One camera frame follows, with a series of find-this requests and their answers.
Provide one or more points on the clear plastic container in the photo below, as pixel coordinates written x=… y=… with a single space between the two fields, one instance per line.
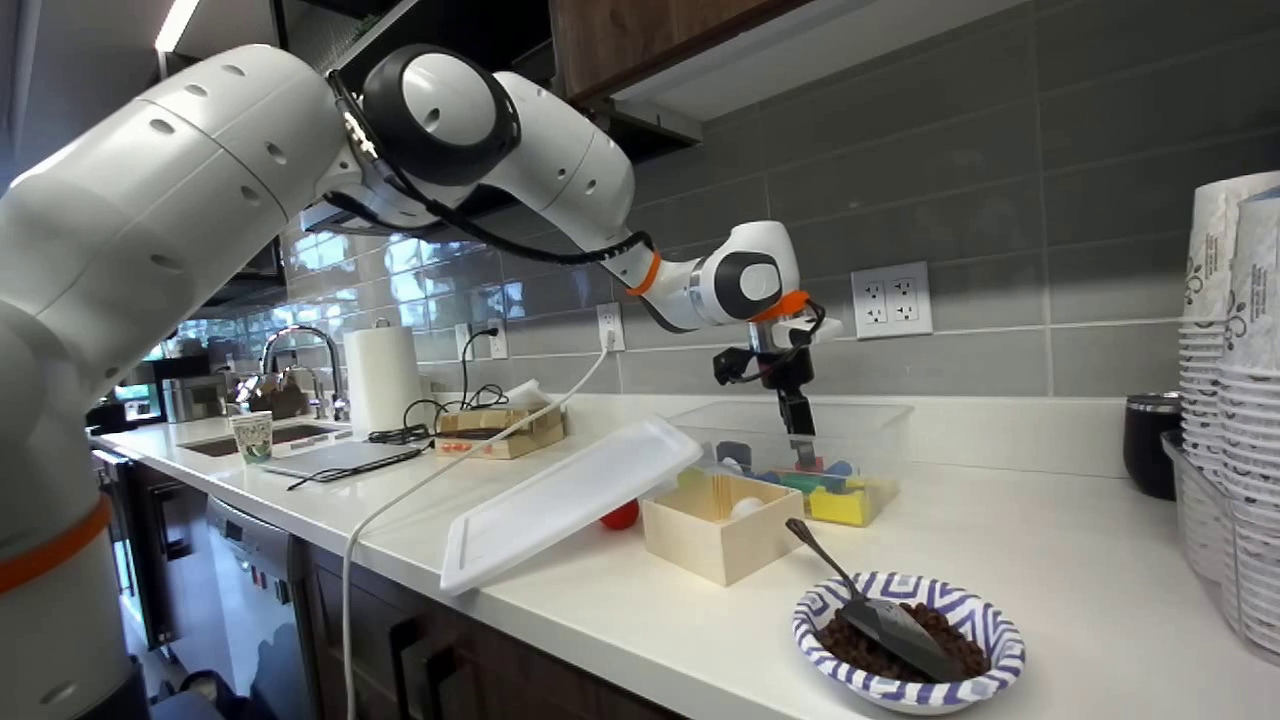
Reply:
x=864 y=441

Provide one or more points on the black coffee machine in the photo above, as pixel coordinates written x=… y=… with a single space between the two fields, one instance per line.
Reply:
x=161 y=384

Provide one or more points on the chrome sink faucet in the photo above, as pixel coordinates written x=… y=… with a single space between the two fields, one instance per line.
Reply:
x=312 y=341

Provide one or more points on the light wooden crate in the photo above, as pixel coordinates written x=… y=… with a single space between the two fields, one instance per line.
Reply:
x=720 y=544

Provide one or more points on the black tumbler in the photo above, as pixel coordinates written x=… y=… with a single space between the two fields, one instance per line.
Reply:
x=1151 y=446

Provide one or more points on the flat box with blue label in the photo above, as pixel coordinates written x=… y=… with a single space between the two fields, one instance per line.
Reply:
x=515 y=441

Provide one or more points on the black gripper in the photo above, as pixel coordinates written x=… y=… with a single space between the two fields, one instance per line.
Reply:
x=789 y=363

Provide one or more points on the blue patterned paper plate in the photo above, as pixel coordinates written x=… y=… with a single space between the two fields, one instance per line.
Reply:
x=853 y=680

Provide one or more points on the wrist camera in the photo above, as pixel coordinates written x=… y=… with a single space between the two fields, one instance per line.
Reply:
x=735 y=366

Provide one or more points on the paper towel roll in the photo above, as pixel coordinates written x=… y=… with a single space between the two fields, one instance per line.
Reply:
x=380 y=376

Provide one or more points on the brown cardboard box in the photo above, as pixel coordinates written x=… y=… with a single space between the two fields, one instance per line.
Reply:
x=483 y=420

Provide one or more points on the small paper cup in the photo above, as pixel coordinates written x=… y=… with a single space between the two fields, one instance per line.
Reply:
x=253 y=437

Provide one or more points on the white plastic lid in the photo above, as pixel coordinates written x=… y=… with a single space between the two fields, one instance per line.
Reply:
x=561 y=504

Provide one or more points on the dark flat tray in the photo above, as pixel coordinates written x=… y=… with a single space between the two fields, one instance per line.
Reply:
x=351 y=456

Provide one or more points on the grey metal spoon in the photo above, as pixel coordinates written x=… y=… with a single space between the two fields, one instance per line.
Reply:
x=893 y=626

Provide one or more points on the stack of paper cups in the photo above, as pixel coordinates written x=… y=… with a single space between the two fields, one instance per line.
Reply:
x=1207 y=304
x=1262 y=441

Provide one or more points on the brown coffee beans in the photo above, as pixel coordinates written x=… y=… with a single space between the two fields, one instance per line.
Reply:
x=846 y=648

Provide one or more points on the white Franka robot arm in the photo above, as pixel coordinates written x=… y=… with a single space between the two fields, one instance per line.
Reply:
x=203 y=215

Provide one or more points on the white roll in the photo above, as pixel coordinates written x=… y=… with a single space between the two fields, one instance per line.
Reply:
x=751 y=511

